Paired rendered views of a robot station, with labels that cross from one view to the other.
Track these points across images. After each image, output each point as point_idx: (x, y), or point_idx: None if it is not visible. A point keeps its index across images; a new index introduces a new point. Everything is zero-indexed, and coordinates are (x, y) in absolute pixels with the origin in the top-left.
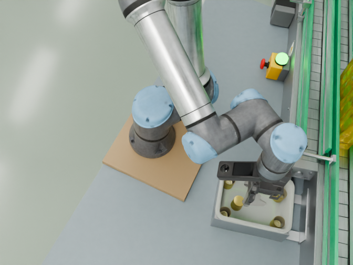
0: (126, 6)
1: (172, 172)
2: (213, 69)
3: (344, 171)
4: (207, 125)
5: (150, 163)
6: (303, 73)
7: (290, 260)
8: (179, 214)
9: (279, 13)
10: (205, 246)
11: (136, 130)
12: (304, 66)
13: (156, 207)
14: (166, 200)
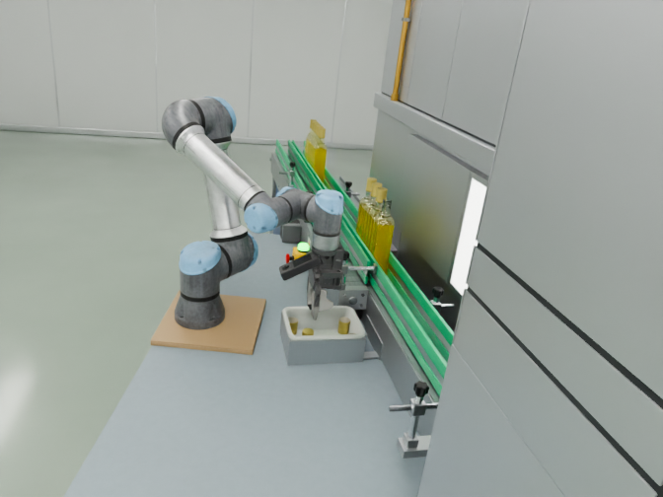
0: (177, 130)
1: (232, 334)
2: (242, 272)
3: None
4: (263, 196)
5: (205, 332)
6: None
7: (378, 371)
8: (252, 364)
9: (287, 228)
10: (289, 379)
11: (186, 289)
12: None
13: (224, 364)
14: (233, 357)
